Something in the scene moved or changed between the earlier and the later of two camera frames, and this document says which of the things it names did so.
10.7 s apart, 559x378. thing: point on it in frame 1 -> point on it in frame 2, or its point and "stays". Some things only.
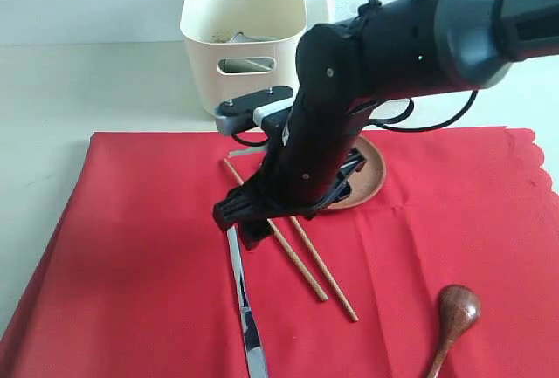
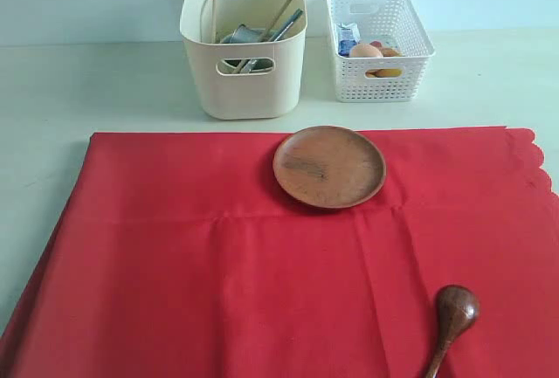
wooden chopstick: [286, 243] -> [213, 1]
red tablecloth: [134, 278] stays
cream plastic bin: [242, 25] stays
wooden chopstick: [322, 268] -> [266, 31]
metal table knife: [255, 356] -> [277, 35]
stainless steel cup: [228, 65] -> [242, 34]
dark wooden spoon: [458, 308] stays
